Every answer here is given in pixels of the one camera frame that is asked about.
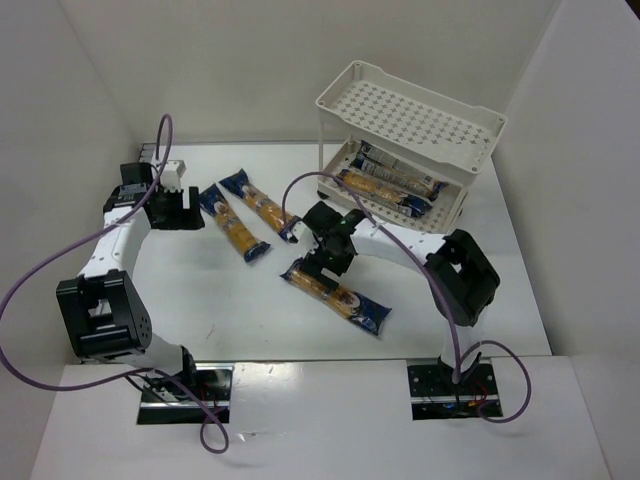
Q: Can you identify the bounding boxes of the pasta bag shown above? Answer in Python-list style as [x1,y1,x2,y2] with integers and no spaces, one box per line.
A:
[351,141,449,202]
[199,184,271,264]
[280,258,392,336]
[337,169,432,218]
[220,169,301,244]

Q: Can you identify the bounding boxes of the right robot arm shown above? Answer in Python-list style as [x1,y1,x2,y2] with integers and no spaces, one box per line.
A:
[302,201,500,384]

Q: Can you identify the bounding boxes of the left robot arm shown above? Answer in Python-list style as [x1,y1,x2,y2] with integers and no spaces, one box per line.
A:
[56,160,204,388]

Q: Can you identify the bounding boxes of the white two-tier shelf cart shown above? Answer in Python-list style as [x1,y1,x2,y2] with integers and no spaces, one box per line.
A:
[315,60,507,233]

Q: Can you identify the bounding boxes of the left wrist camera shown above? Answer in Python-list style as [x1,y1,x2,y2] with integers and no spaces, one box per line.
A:
[159,160,186,193]

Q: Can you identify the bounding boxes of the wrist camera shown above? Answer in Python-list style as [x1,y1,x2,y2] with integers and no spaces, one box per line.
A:
[287,220,314,248]
[159,160,186,193]

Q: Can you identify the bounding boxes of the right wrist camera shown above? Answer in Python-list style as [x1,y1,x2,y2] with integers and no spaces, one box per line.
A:
[287,220,314,248]

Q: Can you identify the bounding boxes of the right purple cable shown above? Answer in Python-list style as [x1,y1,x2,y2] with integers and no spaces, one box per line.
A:
[281,172,532,424]

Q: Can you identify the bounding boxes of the purple cable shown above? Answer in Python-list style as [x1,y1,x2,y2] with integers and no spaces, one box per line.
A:
[281,172,532,424]
[0,113,230,454]

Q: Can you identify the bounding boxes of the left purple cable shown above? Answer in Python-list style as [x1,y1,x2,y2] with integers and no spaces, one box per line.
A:
[0,113,230,454]

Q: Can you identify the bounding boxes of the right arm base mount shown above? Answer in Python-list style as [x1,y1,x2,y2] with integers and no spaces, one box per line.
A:
[407,362,503,421]

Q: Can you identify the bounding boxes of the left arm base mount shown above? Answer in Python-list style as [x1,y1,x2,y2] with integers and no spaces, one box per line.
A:
[133,362,234,425]

